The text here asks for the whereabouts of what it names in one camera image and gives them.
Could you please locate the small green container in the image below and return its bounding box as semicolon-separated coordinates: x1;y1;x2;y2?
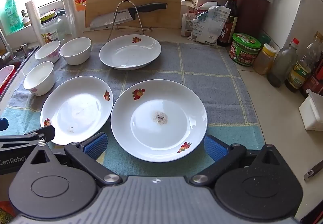
257;34;272;47

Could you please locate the dark soy sauce bottle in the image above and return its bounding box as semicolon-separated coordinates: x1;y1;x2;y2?
217;0;239;47

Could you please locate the steel faucet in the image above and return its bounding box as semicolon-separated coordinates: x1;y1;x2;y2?
0;29;14;64

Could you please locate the stack of clear plastic cups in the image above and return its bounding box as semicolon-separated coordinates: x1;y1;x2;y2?
59;0;78;38

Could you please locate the white printed bag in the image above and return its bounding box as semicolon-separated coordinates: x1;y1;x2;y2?
190;5;232;44

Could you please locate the steel wire rack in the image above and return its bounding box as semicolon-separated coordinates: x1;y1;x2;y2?
107;0;153;41

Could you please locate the grey checked cloth mat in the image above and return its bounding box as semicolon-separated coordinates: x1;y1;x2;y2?
0;41;266;177

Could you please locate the dark red knife block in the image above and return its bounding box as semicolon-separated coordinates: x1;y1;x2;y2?
235;0;271;38

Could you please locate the green dish soap bottle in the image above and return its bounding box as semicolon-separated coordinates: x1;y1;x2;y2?
3;0;25;34

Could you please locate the red and white bag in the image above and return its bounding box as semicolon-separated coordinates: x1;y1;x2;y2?
181;3;203;37

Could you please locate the pink basin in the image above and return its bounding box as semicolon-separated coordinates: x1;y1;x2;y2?
0;64;16;95

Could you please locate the white plastic box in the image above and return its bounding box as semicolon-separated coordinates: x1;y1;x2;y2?
299;89;323;131

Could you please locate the glass jar green lid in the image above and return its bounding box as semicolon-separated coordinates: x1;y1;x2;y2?
39;11;66;44

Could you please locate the green lidded tub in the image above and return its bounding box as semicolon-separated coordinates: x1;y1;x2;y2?
229;33;262;67

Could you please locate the oil bottle yellow label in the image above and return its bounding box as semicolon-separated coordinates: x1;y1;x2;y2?
285;32;322;93

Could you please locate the jar with yellow lid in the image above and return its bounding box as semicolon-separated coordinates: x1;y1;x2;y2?
253;44;277;75

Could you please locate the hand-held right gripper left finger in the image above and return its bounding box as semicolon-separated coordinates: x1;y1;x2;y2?
30;132;121;186

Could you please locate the white bowl pink floral print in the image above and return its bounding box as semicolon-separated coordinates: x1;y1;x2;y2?
34;41;62;64
23;61;56;96

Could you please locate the plain white bowl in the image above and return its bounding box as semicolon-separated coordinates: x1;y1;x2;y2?
59;37;92;66

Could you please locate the clear bottle red cap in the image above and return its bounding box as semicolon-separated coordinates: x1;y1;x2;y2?
267;38;300;88

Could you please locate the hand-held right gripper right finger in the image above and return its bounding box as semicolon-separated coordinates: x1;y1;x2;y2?
190;135;281;186

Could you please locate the metal tool handle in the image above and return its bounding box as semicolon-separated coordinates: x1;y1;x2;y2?
303;163;323;182

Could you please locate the bottle with red label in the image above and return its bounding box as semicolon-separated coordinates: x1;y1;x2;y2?
300;58;323;99

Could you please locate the small potted plant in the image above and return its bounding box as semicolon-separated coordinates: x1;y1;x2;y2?
21;9;30;27

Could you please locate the black-handled kitchen knife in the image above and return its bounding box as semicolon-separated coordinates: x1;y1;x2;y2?
89;2;168;30

